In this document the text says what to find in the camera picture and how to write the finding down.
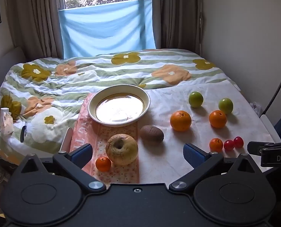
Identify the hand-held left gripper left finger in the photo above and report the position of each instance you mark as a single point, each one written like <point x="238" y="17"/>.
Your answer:
<point x="83" y="153"/>

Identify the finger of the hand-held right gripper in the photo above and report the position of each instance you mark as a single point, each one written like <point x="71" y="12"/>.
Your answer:
<point x="254" y="148"/>

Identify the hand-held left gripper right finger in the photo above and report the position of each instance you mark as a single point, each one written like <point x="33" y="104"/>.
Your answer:
<point x="193" y="154"/>

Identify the red cherry tomato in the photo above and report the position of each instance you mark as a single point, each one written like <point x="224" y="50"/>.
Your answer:
<point x="229" y="145"/>
<point x="238" y="141"/>

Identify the small tangerine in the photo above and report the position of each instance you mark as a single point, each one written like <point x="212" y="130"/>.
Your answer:
<point x="103" y="164"/>
<point x="216" y="145"/>

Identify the wrinkled yellow apple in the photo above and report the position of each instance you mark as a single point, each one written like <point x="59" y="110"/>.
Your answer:
<point x="121" y="149"/>

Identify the brown kiwi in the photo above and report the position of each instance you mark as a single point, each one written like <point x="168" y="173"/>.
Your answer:
<point x="151" y="133"/>

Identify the cream ceramic bowl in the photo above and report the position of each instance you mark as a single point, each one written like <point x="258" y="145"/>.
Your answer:
<point x="119" y="105"/>

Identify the large orange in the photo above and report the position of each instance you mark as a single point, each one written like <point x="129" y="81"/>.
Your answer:
<point x="180" y="120"/>

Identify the crumpled white tissue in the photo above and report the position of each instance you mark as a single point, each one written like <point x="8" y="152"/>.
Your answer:
<point x="256" y="107"/>

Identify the medium orange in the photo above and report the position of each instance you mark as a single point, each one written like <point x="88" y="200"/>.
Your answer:
<point x="217" y="119"/>

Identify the orange pink towel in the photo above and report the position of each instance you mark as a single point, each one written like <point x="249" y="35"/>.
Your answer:
<point x="121" y="176"/>

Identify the green round fruit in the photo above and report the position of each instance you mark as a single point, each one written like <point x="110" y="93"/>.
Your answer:
<point x="225" y="105"/>
<point x="195" y="99"/>

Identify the small black device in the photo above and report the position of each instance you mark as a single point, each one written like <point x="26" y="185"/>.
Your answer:
<point x="23" y="133"/>

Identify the floral striped blanket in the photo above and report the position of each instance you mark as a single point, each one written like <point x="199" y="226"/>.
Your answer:
<point x="67" y="82"/>

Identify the white tissue packet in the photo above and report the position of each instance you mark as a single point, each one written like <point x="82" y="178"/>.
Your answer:
<point x="6" y="123"/>

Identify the grey padded furniture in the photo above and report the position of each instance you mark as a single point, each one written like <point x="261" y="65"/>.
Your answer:
<point x="3" y="61"/>

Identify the light blue cloth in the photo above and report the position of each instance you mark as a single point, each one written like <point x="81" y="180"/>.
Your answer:
<point x="105" y="28"/>

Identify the brown curtain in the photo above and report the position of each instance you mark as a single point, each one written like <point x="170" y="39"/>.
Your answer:
<point x="176" y="14"/>
<point x="36" y="16"/>

